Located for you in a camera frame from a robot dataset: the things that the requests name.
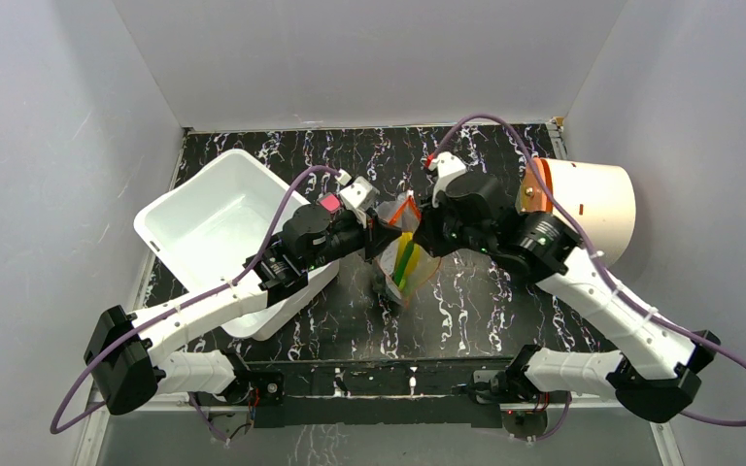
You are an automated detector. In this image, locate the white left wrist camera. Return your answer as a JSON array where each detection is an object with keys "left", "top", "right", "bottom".
[{"left": 334, "top": 169, "right": 379, "bottom": 228}]

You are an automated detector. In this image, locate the small pink cube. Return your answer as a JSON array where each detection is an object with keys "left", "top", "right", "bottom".
[{"left": 319, "top": 193, "right": 342, "bottom": 216}]

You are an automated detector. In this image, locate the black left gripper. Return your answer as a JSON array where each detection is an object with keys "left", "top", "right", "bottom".
[{"left": 304, "top": 211, "right": 402, "bottom": 275}]

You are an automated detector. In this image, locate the white orange cylinder container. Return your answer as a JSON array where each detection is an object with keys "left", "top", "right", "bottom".
[{"left": 533, "top": 157, "right": 636, "bottom": 266}]

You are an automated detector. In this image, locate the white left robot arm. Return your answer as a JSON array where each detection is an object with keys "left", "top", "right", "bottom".
[{"left": 84, "top": 204, "right": 401, "bottom": 416}]

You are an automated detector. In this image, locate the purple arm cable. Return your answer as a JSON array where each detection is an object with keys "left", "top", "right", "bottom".
[
  {"left": 427, "top": 114, "right": 746, "bottom": 428},
  {"left": 50, "top": 165, "right": 349, "bottom": 435}
]

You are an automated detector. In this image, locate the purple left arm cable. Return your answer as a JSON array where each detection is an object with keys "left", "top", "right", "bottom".
[{"left": 50, "top": 165, "right": 349, "bottom": 435}]

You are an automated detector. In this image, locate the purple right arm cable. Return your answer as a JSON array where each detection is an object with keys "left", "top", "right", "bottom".
[{"left": 427, "top": 114, "right": 746, "bottom": 428}]

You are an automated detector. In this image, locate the white plastic bin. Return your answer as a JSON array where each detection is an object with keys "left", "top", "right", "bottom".
[{"left": 133, "top": 148, "right": 341, "bottom": 342}]

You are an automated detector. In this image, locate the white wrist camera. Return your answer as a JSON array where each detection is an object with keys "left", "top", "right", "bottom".
[
  {"left": 424, "top": 151, "right": 468, "bottom": 208},
  {"left": 334, "top": 169, "right": 379, "bottom": 228}
]

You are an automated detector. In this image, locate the green chili pepper toy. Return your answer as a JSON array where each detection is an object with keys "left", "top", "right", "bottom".
[{"left": 391, "top": 232, "right": 415, "bottom": 289}]

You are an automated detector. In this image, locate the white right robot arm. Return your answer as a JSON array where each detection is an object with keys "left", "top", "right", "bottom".
[{"left": 413, "top": 172, "right": 714, "bottom": 423}]

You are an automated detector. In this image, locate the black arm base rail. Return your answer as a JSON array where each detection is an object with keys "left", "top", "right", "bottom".
[{"left": 89, "top": 349, "right": 612, "bottom": 431}]

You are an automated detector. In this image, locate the yellow starfruit toy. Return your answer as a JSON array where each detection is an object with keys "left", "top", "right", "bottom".
[{"left": 391, "top": 232, "right": 420, "bottom": 289}]

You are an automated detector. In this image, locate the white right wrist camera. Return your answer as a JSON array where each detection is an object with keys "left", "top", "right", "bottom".
[{"left": 424, "top": 151, "right": 468, "bottom": 208}]

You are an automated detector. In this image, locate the clear orange zip bag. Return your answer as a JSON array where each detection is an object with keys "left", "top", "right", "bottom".
[{"left": 372, "top": 190, "right": 441, "bottom": 307}]

